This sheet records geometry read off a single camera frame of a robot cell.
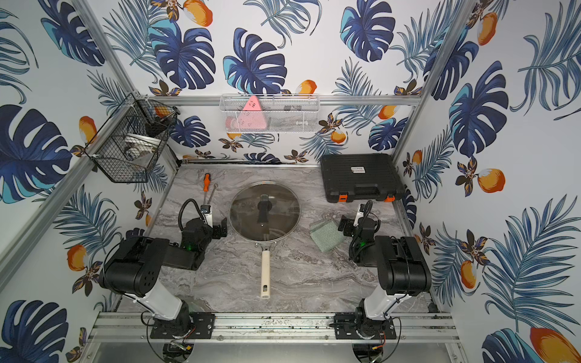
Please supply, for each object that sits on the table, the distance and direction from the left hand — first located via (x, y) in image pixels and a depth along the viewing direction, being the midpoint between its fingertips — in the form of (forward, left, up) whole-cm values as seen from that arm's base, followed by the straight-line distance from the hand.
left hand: (213, 215), depth 94 cm
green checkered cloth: (-3, -48, -5) cm, 48 cm away
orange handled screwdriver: (+21, +11, -6) cm, 25 cm away
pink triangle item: (+30, -15, +28) cm, 43 cm away
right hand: (+4, -60, -2) cm, 60 cm away
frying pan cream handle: (-21, -25, +3) cm, 33 cm away
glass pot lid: (-3, -23, +9) cm, 24 cm away
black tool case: (+26, -64, +1) cm, 69 cm away
